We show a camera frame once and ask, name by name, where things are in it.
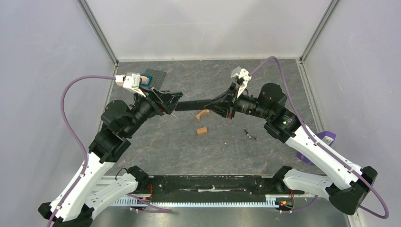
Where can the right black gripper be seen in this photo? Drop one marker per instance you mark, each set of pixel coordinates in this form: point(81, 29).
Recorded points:
point(232, 102)

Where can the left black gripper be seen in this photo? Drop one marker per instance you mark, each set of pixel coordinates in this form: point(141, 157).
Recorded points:
point(165, 100)

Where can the black remote control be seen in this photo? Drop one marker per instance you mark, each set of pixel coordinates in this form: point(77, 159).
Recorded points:
point(192, 105)

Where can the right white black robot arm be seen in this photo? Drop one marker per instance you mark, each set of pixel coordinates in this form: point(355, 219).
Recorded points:
point(344, 183)

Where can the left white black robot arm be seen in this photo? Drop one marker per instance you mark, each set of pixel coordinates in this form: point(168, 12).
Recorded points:
point(78, 205)

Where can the curved wooden arch block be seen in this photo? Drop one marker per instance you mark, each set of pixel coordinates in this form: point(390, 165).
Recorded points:
point(202, 113)

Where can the blue square block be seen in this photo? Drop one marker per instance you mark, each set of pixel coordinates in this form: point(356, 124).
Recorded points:
point(147, 83)

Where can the small wooden rectangular block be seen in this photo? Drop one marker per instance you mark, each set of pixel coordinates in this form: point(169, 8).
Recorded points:
point(202, 131)

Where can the beige wooden peg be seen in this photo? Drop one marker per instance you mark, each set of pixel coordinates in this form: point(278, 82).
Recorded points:
point(145, 81)

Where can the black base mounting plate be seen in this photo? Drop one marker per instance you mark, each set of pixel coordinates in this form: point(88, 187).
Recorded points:
point(210, 188)

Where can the grey studded base plate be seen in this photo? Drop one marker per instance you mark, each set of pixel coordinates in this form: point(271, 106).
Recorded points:
point(157, 77)

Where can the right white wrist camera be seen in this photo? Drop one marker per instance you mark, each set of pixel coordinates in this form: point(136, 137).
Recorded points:
point(241, 77)

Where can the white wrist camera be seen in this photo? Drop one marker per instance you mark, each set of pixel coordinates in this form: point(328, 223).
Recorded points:
point(241, 77)
point(131, 82)

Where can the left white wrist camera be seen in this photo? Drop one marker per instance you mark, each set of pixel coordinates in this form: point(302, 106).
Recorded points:
point(131, 82)

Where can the white slotted cable duct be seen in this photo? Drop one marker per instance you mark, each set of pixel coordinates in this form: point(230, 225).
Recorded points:
point(127, 201)

